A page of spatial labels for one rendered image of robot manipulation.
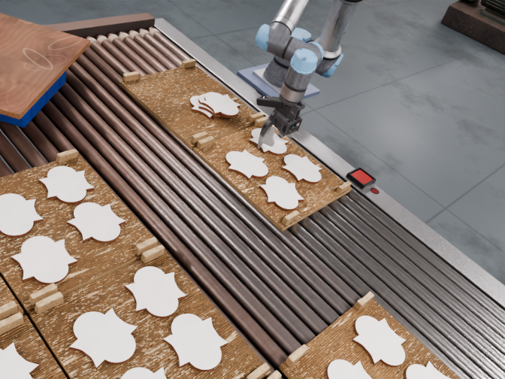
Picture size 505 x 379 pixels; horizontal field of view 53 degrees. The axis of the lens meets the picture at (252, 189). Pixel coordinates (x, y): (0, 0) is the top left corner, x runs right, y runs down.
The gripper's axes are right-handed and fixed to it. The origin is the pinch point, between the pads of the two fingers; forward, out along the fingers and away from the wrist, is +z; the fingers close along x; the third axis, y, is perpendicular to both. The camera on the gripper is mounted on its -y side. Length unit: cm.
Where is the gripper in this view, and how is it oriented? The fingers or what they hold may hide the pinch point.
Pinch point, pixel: (268, 141)
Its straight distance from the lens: 176.9
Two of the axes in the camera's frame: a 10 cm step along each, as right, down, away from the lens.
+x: 6.9, -3.3, 6.4
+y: 6.7, 6.2, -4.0
